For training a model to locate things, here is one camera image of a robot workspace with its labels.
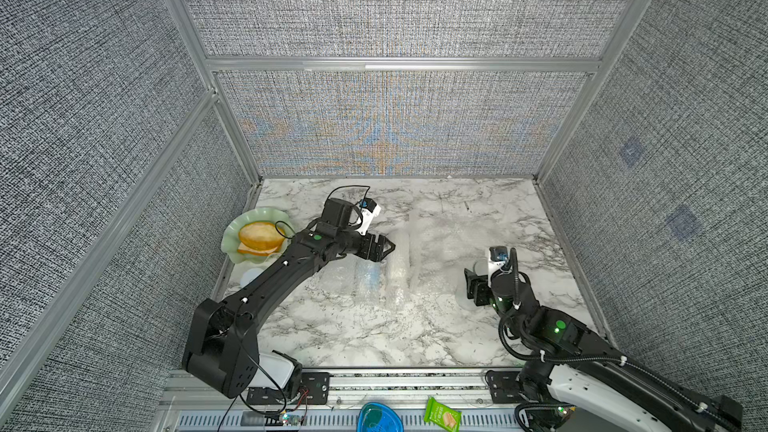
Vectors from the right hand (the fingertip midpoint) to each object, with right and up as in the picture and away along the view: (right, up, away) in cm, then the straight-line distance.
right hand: (478, 264), depth 76 cm
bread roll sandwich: (-62, +5, +17) cm, 65 cm away
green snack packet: (-12, -33, -6) cm, 35 cm away
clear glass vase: (0, 0, -2) cm, 2 cm away
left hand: (-23, +6, +5) cm, 24 cm away
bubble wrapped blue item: (-29, -7, +10) cm, 31 cm away
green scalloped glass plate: (-73, +3, +20) cm, 76 cm away
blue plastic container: (-25, -29, -14) cm, 41 cm away
